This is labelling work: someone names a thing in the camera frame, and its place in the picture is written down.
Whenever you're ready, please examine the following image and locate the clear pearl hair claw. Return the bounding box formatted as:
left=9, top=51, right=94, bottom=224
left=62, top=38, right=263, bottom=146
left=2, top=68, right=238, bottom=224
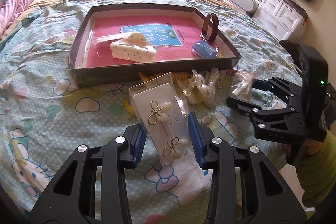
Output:
left=177, top=69, right=210, bottom=105

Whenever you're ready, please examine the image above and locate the pink quilt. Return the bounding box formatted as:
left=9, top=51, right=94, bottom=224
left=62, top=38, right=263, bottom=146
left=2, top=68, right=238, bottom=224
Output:
left=0, top=0, right=46, bottom=38

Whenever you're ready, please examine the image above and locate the clear bag small jewelry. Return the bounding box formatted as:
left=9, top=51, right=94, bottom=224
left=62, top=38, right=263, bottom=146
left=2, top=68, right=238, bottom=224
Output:
left=230, top=71, right=256, bottom=102

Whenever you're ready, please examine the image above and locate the blue item in plastic bag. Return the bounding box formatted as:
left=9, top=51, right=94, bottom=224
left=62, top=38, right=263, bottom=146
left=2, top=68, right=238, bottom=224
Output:
left=191, top=40, right=217, bottom=59

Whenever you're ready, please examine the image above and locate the clear glitter hair claw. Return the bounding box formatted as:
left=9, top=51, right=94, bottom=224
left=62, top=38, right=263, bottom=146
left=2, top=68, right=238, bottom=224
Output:
left=203, top=68, right=220, bottom=109

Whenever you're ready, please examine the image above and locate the dark cardboard tray box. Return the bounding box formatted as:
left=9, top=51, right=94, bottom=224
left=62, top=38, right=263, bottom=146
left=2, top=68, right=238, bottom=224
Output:
left=68, top=3, right=241, bottom=88

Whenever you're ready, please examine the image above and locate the hello kitty bed sheet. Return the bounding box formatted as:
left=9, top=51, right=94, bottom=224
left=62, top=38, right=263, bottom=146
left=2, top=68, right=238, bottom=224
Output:
left=1, top=0, right=302, bottom=223

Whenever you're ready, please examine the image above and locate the pink book blue label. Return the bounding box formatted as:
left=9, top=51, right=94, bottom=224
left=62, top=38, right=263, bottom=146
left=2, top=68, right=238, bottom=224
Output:
left=85, top=15, right=201, bottom=68

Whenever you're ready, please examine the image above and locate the cream polka dot hair claw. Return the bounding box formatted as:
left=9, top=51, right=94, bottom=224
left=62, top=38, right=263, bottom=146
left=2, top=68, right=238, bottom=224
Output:
left=109, top=32, right=157, bottom=63

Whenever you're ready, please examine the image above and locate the bow earrings card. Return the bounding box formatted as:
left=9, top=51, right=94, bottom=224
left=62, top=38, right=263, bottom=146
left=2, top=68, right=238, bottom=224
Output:
left=129, top=73, right=191, bottom=167

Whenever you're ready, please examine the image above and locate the green sleeve forearm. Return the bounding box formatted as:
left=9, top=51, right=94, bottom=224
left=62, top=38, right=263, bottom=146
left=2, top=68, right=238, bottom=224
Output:
left=295, top=131, right=335, bottom=208

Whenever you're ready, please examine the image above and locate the white drawer cabinet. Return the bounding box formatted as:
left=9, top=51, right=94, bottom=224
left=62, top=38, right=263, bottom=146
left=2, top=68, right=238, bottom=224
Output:
left=252, top=0, right=307, bottom=43

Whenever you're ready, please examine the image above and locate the orange spiral hair tie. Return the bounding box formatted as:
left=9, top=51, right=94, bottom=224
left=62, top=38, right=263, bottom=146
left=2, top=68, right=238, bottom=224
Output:
left=138, top=70, right=190, bottom=84

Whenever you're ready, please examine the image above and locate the brown leather strap watch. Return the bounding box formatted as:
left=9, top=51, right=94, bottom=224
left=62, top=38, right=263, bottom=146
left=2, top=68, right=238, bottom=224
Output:
left=200, top=13, right=219, bottom=44

